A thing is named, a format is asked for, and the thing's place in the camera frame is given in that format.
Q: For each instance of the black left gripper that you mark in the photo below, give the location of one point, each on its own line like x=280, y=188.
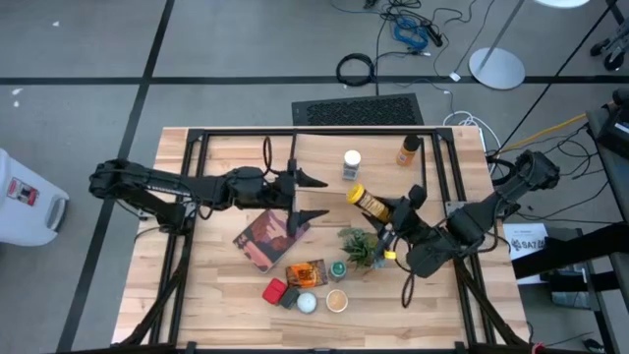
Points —
x=277, y=189

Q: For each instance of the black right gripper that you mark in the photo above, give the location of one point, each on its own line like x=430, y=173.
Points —
x=417, y=236

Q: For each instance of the yellow-lid spice jar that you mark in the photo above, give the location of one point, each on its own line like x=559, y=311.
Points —
x=368, y=202

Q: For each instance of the black-lid orange spice jar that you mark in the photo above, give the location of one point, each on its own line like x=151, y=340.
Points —
x=407, y=155

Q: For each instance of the white-lid spice jar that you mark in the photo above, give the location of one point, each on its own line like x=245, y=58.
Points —
x=351, y=164

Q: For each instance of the red-lid patterned tin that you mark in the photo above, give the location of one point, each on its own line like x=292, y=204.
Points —
x=274, y=291

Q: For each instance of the green tin black lid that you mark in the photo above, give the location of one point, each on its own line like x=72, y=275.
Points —
x=290, y=298

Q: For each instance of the gold-lid sesame jar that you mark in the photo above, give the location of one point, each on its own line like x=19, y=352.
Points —
x=337, y=300

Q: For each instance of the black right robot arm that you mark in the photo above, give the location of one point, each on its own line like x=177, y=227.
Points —
x=491, y=206

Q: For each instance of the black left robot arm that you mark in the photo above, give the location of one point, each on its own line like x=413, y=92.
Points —
x=147, y=184

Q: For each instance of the yellow tag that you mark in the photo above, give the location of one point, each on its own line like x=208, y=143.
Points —
x=390, y=254

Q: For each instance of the grey metal mounting plate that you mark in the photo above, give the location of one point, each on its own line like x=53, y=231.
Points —
x=453, y=209

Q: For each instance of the succulent plant black pot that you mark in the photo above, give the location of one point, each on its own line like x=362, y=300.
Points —
x=359, y=246

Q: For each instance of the Yosemite landscape notebook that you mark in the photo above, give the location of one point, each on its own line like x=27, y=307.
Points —
x=265, y=243

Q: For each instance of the orange taco seasoning packet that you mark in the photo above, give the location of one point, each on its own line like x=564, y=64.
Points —
x=306, y=274

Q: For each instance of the green-lid oregano jar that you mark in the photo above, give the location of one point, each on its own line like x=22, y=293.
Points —
x=337, y=270

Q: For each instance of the patterned candle tin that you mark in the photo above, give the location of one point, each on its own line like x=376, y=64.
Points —
x=306, y=302

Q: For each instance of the black floor mat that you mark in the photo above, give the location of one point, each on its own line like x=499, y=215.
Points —
x=358, y=110

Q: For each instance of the white paper sign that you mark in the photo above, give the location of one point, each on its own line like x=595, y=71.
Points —
x=528, y=233

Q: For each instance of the white plug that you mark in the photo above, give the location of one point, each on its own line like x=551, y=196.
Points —
x=454, y=76

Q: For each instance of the grey round-base floor stand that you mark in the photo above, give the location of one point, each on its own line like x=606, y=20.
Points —
x=496, y=69

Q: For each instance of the red round button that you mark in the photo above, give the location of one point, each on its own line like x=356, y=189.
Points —
x=538, y=348

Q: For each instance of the black caster base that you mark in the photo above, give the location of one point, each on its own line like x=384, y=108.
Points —
x=614, y=59

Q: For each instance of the white round disc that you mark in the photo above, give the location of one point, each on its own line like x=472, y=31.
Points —
x=562, y=3

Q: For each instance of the white plastic bin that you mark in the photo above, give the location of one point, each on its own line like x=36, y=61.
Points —
x=24, y=216

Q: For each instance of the wooden shelf black frame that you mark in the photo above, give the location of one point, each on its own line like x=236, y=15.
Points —
x=324, y=157

